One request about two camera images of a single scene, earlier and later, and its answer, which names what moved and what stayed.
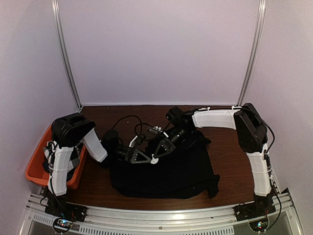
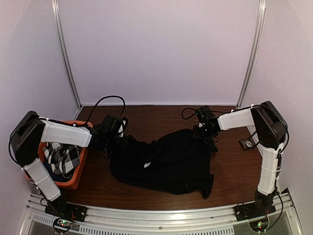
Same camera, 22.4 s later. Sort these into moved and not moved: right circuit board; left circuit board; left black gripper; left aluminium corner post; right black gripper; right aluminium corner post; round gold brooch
Moved: left black gripper; right black gripper; round gold brooch
Not moved: right circuit board; left aluminium corner post; left circuit board; right aluminium corner post
